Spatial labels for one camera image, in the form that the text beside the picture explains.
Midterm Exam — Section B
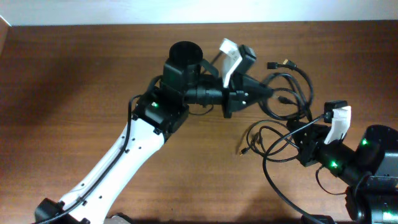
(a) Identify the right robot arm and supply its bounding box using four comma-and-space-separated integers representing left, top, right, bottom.
287, 100, 397, 223

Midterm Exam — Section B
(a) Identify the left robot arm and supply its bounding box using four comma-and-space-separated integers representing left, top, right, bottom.
34, 39, 273, 223

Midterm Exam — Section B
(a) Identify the right camera black cable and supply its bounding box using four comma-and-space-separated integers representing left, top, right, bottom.
262, 114, 330, 224

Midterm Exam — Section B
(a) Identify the camera black cable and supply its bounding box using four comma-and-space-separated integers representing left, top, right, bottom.
32, 51, 224, 224
262, 114, 330, 224

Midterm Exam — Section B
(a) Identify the left camera black cable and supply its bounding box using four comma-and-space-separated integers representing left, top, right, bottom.
32, 51, 224, 224

